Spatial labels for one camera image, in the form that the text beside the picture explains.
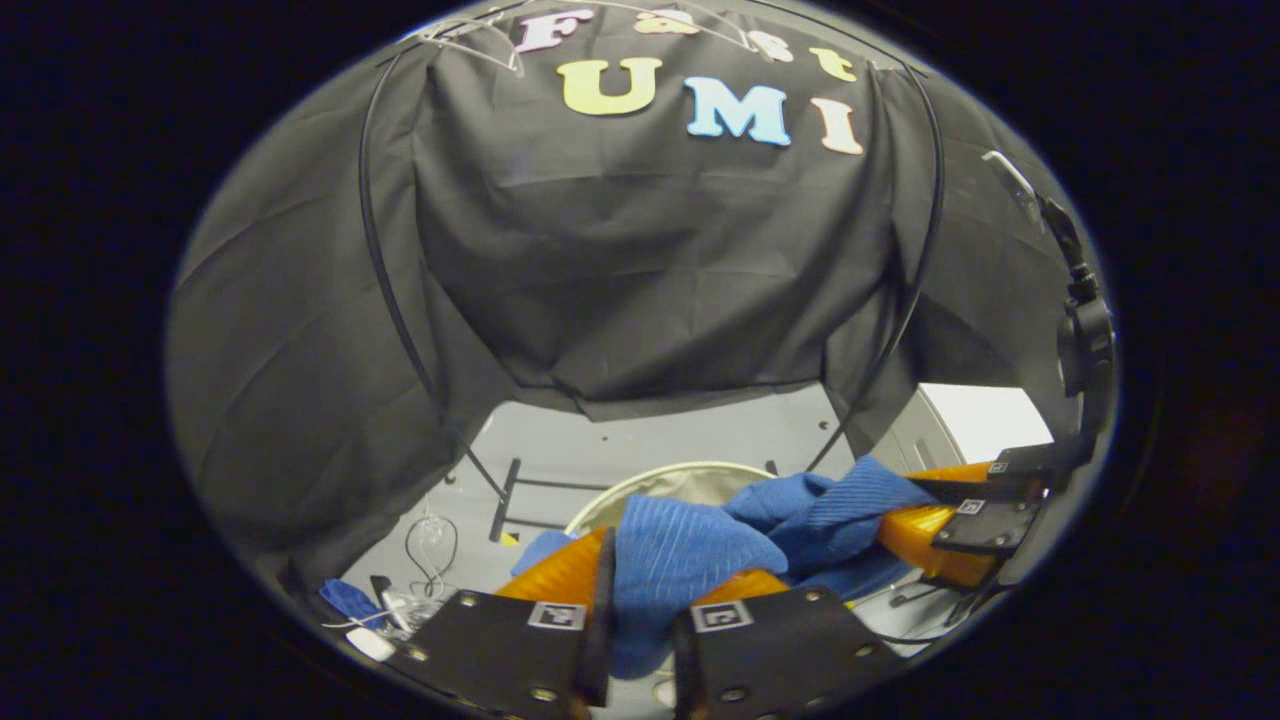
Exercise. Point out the black backdrop cloth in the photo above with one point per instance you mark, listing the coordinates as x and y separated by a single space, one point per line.
650 250

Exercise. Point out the white jacket clothes hanger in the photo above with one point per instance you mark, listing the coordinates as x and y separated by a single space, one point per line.
730 32

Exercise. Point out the blue cloth piece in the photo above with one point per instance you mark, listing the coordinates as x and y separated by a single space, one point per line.
350 600

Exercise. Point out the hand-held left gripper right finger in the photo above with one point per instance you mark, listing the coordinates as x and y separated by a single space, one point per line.
790 650

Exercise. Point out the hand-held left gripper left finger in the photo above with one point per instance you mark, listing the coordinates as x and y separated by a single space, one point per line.
500 650

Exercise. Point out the black clothes rack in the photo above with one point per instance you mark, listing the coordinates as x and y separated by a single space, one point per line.
361 190

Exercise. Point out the white empty clothes hanger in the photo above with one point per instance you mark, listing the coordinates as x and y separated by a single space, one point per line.
478 38

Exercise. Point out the small white box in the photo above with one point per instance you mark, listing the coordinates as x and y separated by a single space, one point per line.
370 643

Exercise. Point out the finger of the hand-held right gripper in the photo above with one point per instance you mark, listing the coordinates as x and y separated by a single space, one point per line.
990 490
930 540

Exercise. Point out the white flat plastic piece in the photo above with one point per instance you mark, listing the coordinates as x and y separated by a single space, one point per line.
1012 180

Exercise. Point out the cream laundry hamper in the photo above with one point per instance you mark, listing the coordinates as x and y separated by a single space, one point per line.
680 485

